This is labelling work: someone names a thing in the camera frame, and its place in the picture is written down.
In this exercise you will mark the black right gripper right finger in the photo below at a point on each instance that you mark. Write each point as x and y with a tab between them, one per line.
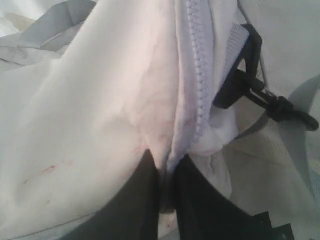
205	214

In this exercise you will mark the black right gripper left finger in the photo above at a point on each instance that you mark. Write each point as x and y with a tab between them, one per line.
133	214

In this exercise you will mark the white canvas duffel bag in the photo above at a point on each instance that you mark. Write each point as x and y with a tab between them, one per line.
91	85

